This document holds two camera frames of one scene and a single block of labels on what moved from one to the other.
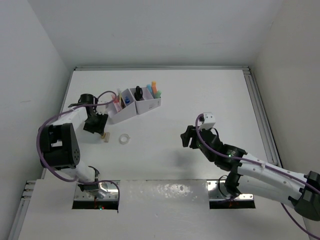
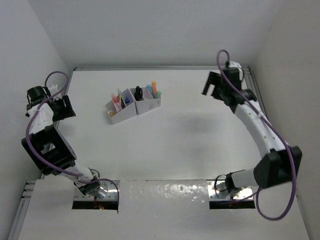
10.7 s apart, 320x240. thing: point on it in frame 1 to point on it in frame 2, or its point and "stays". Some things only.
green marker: [158, 95] stays
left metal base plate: [110, 187] stays
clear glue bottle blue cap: [127, 100] stays
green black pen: [123, 104] to [118, 91]
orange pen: [117, 103] stays
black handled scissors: [138, 93] stays
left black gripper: [98, 128] to [67, 111]
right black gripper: [186, 137] to [213, 79]
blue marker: [149, 88] stays
